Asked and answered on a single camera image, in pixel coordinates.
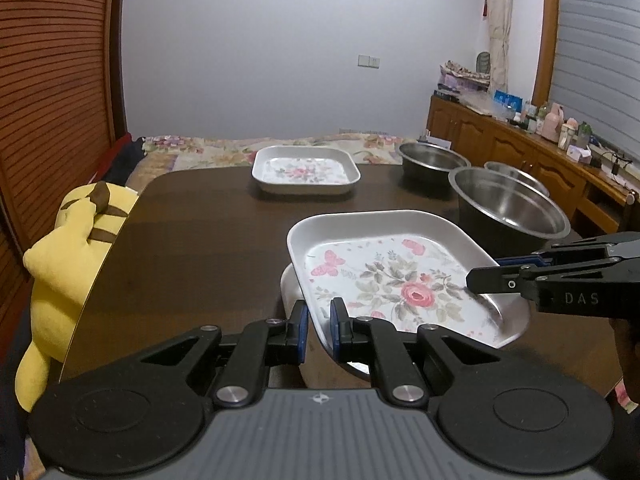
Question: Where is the large steel bowl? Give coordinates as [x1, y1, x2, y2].
[448, 167, 570, 258]

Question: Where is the large floral square plate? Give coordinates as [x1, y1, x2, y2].
[286, 210, 530, 351]

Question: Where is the wooden sideboard cabinet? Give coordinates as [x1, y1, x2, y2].
[426, 96, 639, 236]

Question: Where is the small steel bowl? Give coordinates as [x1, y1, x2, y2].
[484, 162, 550, 197]

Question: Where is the far steel bowl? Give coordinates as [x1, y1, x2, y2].
[397, 143, 471, 185]

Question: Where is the pink bottle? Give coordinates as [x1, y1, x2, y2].
[540, 103, 564, 144]

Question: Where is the grey window blind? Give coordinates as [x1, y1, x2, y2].
[550, 0, 640, 159]

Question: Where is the blue box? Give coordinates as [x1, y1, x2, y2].
[494, 90, 523, 114]

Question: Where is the stack of folded cloths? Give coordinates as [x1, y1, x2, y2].
[437, 61, 490, 94]

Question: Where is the yellow plush toy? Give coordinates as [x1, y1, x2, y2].
[15, 181, 138, 412]

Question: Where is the floral bed blanket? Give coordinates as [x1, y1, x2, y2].
[126, 131, 409, 193]

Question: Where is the beige curtain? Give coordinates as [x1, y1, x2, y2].
[487, 0, 513, 92]

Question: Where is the wooden slatted wardrobe door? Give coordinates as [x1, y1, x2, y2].
[1, 0, 126, 352]

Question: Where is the white wall switch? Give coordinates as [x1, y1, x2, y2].
[357, 54, 380, 70]

